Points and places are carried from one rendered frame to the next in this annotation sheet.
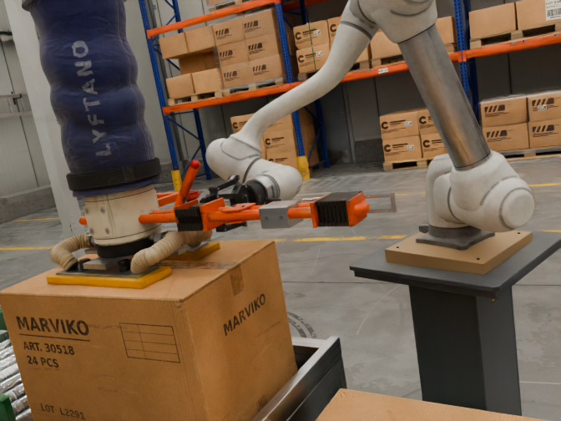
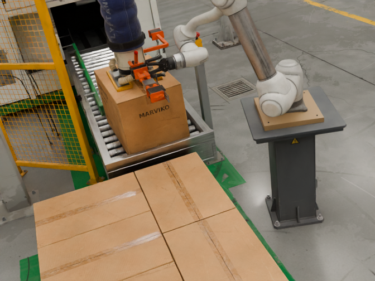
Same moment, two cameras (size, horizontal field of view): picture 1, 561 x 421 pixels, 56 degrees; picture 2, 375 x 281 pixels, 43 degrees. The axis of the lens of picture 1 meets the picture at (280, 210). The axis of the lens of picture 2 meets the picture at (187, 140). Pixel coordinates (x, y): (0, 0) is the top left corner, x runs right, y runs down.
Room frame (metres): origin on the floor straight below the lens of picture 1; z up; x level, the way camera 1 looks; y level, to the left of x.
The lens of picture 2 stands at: (-0.53, -1.73, 2.11)
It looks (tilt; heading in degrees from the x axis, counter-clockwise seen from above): 31 degrees down; 43
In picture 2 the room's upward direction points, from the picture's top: 10 degrees counter-clockwise
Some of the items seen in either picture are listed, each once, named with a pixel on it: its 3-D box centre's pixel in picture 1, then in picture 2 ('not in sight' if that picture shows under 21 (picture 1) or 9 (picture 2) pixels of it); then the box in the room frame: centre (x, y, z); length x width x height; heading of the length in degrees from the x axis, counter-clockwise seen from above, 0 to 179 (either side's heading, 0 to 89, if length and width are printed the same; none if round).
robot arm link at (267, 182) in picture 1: (259, 193); (178, 61); (1.37, 0.05, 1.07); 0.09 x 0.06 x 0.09; 58
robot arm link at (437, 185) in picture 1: (453, 188); (288, 80); (1.59, -0.54, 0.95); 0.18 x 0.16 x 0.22; 12
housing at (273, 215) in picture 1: (280, 214); (149, 85); (1.07, 0.00, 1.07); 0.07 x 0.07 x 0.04; 58
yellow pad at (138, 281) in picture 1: (105, 269); (118, 76); (1.24, 0.44, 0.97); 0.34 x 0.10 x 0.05; 58
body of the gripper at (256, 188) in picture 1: (244, 199); (166, 64); (1.31, 0.09, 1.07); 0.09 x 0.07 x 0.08; 148
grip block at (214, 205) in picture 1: (200, 215); (139, 71); (1.18, 0.18, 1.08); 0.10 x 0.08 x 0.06; 148
